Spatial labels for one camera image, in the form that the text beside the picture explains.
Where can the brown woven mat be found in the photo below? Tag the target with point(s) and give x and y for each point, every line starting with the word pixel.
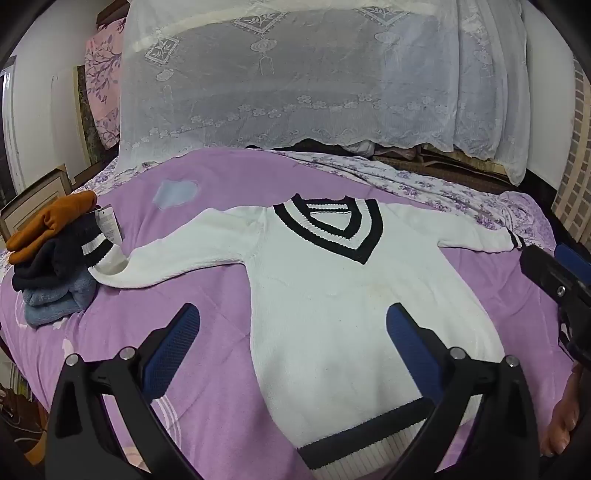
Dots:
pixel 452 168

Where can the purple floral bed sheet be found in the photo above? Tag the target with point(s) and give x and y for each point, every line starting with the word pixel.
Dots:
pixel 415 184

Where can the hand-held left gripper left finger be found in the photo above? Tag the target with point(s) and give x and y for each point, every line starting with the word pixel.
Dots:
pixel 171 350

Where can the person's right hand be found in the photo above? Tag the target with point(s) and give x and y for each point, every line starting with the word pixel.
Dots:
pixel 563 415

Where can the folded black garment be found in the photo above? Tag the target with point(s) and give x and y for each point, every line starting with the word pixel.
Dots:
pixel 55 263

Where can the white lace cover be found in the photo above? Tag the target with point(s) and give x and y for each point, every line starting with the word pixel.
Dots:
pixel 277 69

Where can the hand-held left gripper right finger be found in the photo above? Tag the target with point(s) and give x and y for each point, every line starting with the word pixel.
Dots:
pixel 415 350

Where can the folded blue garment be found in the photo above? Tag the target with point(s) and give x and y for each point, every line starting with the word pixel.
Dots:
pixel 51 304

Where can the checkered beige grey curtain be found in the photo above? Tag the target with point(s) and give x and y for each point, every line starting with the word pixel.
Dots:
pixel 577 161

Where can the white black-trimmed knit sweater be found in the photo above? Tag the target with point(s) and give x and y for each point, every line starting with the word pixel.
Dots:
pixel 323 300

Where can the pink floral pillow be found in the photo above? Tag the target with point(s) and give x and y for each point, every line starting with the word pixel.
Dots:
pixel 104 83

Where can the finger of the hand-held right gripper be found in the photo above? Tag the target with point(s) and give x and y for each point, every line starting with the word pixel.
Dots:
pixel 542 270
pixel 572 258

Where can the folded orange garment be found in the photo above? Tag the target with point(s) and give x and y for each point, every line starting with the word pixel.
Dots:
pixel 51 221

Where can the wooden picture frame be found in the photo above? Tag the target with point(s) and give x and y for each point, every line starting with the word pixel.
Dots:
pixel 37 198

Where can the paper clothing tag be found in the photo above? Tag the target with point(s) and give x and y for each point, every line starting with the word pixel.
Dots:
pixel 111 221

